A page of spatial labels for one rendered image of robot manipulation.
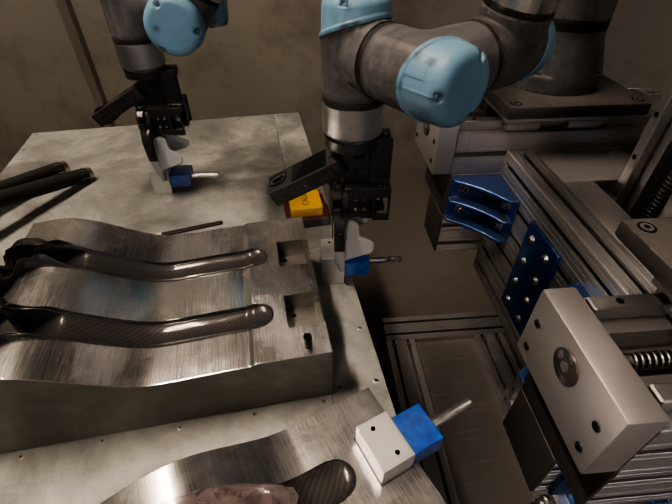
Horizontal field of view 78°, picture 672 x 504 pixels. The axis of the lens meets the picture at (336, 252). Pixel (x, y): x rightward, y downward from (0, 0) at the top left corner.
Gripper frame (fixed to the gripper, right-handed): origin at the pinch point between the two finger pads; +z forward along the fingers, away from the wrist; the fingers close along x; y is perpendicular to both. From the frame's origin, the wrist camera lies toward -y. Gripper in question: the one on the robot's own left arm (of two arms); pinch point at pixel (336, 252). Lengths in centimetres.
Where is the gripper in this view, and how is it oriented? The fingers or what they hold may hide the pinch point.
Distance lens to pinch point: 65.9
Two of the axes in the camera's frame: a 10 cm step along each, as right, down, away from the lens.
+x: -0.5, -6.6, 7.5
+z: 0.0, 7.5, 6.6
